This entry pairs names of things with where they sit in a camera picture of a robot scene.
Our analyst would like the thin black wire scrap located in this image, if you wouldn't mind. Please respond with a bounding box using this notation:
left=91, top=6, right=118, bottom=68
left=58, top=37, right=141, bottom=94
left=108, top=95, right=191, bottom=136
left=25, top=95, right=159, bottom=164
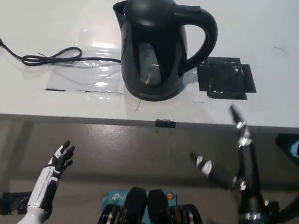
left=272, top=46, right=289, bottom=55

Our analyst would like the small black tape strip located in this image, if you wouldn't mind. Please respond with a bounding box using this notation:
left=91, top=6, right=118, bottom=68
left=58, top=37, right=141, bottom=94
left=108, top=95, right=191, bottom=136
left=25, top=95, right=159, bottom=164
left=155, top=118, right=177, bottom=129

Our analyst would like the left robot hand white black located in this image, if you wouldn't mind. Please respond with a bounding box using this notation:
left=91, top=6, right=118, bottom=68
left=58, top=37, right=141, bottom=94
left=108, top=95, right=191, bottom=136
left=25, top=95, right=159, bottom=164
left=27, top=137, right=77, bottom=214

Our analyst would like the right robot hand black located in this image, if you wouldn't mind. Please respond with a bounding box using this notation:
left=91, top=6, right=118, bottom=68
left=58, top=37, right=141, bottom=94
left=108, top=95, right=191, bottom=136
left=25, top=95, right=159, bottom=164
left=183, top=100, right=288, bottom=223

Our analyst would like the black tape square patch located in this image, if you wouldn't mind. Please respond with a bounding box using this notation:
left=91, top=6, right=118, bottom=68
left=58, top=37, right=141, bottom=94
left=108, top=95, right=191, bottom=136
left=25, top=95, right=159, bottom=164
left=195, top=53, right=260, bottom=103

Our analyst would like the black electric kettle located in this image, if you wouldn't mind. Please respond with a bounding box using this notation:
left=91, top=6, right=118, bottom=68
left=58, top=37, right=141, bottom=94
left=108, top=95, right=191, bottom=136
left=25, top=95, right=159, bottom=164
left=103, top=0, right=221, bottom=106

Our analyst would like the clear plastic film sheet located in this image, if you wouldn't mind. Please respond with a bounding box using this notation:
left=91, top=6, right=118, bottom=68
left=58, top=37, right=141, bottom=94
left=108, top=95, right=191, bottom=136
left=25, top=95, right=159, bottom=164
left=44, top=24, right=133, bottom=99

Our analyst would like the round black kettle base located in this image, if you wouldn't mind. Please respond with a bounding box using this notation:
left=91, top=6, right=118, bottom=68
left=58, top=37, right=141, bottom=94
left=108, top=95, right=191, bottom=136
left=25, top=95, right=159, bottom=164
left=126, top=88, right=179, bottom=104

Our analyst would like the black floor tape patch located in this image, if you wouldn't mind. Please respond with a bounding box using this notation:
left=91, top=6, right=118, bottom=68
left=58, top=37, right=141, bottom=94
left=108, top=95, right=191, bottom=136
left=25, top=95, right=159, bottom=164
left=0, top=189, right=33, bottom=217

